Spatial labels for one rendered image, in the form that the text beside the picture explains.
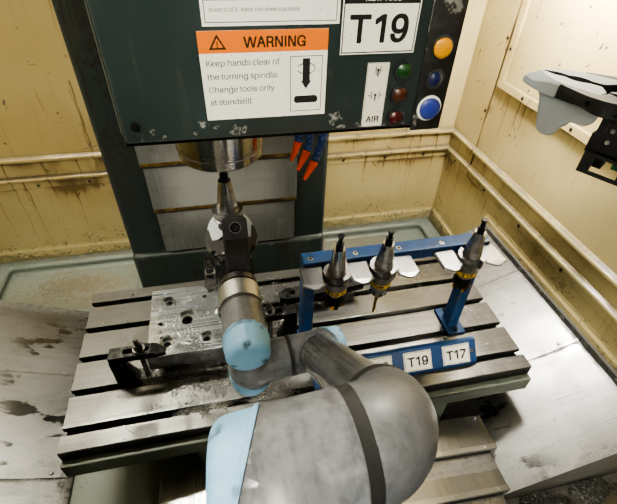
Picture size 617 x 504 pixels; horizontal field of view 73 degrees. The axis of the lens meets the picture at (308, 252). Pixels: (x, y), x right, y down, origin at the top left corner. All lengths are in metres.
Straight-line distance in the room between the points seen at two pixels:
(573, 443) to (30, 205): 2.01
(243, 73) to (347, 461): 0.44
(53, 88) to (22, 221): 0.60
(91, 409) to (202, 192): 0.68
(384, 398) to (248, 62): 0.41
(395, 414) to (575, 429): 1.05
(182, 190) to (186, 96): 0.83
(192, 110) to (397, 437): 0.44
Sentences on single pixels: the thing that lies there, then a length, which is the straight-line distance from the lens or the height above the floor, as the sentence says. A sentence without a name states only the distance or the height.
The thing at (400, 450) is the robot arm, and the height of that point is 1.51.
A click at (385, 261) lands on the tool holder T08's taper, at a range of 0.94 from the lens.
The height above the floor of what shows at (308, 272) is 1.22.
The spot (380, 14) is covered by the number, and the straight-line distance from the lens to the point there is 0.58.
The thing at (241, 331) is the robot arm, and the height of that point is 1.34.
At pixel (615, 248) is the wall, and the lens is 1.40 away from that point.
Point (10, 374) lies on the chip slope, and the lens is 1.61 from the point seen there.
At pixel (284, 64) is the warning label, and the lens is 0.57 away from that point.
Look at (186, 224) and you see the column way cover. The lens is 1.47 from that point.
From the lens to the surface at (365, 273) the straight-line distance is 0.96.
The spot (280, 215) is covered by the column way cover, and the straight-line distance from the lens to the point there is 1.47.
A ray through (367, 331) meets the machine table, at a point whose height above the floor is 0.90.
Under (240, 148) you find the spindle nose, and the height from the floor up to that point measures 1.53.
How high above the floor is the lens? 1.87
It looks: 41 degrees down
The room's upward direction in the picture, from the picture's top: 2 degrees clockwise
